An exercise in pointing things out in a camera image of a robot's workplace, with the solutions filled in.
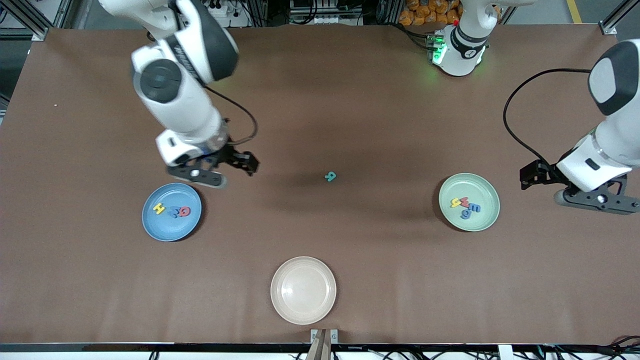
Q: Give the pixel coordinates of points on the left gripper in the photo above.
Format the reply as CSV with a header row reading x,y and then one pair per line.
x,y
545,172

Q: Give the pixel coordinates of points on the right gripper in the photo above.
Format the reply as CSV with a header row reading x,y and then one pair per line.
x,y
230,155

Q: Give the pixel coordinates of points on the blue foam letter E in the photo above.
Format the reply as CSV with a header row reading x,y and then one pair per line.
x,y
475,207

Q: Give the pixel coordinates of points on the red foam letter Q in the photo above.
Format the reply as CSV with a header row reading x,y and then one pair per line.
x,y
184,211

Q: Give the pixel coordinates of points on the red foam letter w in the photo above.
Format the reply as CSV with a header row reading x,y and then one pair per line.
x,y
465,201

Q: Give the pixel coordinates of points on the blue foam letter W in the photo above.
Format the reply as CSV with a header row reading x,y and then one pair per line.
x,y
173,212

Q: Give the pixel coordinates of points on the blue foam letter g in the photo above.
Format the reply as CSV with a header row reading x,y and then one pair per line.
x,y
465,215

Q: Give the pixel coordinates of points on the yellow foam small h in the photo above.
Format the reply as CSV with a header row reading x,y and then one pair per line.
x,y
455,202

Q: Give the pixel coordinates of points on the teal foam letter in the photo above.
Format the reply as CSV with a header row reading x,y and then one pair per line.
x,y
330,176

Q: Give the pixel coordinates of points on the yellow foam capital H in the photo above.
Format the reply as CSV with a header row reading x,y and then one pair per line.
x,y
159,208

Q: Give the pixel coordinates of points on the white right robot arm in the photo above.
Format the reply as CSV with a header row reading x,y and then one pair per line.
x,y
180,100

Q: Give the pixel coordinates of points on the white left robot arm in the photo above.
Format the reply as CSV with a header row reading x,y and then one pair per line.
x,y
617,100

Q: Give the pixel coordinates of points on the green plate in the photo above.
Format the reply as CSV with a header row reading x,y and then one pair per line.
x,y
480,222

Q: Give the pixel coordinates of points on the blue plate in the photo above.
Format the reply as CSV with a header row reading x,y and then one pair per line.
x,y
170,227

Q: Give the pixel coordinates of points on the beige plate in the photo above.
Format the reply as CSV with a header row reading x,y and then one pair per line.
x,y
303,291

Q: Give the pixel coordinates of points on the white power strip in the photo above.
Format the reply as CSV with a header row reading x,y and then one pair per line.
x,y
330,20
222,9

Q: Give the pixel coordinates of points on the small white box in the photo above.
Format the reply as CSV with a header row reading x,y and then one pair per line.
x,y
505,352

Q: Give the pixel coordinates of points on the orange packets pile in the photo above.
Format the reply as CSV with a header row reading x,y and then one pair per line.
x,y
425,12

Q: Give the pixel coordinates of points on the aluminium frame post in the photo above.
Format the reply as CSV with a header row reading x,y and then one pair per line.
x,y
608,27
39,34

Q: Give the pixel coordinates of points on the metal table bracket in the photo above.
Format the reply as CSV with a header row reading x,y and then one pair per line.
x,y
315,334

